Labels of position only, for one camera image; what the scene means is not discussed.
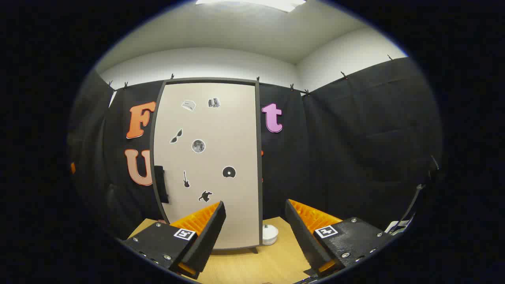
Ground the white round lidded jar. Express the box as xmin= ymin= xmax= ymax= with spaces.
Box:
xmin=262 ymin=224 xmax=279 ymax=246

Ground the black cabinet door handle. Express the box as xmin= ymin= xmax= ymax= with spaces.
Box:
xmin=154 ymin=166 xmax=170 ymax=204

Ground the black backdrop cloth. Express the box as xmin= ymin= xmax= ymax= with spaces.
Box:
xmin=67 ymin=55 xmax=444 ymax=241

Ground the dark grey cabinet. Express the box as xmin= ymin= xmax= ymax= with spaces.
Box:
xmin=149 ymin=78 xmax=264 ymax=254

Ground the beige cabinet door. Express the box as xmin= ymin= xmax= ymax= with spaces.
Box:
xmin=152 ymin=82 xmax=261 ymax=250

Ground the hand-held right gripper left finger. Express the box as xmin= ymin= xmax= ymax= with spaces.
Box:
xmin=122 ymin=200 xmax=227 ymax=281

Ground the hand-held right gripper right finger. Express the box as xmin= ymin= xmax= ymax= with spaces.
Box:
xmin=285 ymin=198 xmax=395 ymax=277

